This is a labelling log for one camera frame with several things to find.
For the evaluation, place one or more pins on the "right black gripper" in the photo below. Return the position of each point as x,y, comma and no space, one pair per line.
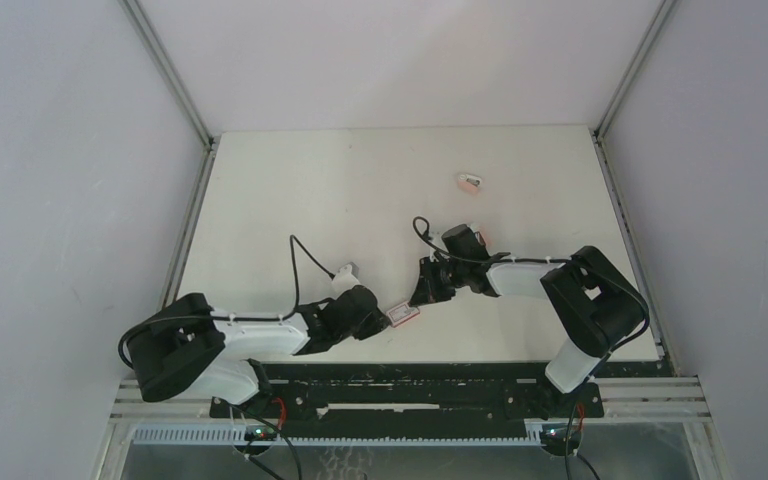
427,290

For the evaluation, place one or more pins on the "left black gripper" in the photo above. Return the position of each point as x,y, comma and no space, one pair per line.
377,320

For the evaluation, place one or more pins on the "red white staple box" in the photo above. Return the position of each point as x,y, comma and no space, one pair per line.
402,313

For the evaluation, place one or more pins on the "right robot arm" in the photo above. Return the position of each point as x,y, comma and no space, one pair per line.
598,308

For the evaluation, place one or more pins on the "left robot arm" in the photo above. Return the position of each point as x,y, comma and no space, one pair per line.
193,348

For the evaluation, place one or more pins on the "left circuit board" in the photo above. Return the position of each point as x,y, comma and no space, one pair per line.
260,434

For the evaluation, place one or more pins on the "circuit board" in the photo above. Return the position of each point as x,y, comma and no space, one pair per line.
559,435
260,434

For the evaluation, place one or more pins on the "right circuit board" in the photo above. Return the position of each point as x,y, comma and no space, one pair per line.
559,435

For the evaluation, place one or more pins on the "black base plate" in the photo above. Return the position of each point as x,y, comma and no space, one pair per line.
401,426

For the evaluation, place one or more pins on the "aluminium rail frame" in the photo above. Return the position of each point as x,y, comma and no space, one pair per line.
604,400

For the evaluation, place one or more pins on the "right corner aluminium post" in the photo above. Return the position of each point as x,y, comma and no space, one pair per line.
640,56

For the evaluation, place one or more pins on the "corner aluminium post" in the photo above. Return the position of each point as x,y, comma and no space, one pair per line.
640,56
156,50

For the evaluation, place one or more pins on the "left corner aluminium post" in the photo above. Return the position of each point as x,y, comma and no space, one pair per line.
156,50

